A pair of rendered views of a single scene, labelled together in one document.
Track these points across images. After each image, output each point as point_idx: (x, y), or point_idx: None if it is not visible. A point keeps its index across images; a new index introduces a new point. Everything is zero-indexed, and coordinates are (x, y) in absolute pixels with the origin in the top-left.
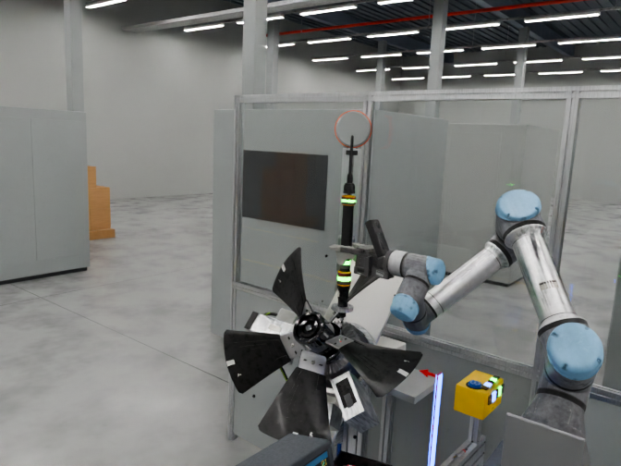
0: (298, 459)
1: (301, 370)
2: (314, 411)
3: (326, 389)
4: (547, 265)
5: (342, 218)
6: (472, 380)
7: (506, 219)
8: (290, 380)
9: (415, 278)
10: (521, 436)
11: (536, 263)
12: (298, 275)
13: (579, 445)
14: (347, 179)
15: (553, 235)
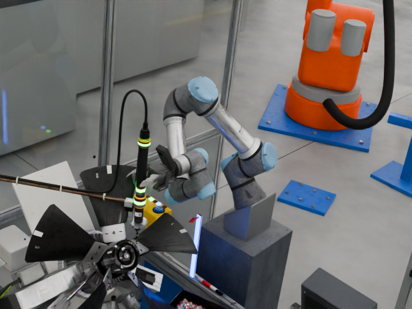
0: (338, 279)
1: (141, 286)
2: (158, 301)
3: (107, 292)
4: (234, 119)
5: (143, 159)
6: (155, 208)
7: (210, 102)
8: (144, 297)
9: (205, 169)
10: (255, 211)
11: (231, 121)
12: (72, 227)
13: (274, 196)
14: (145, 127)
15: (108, 77)
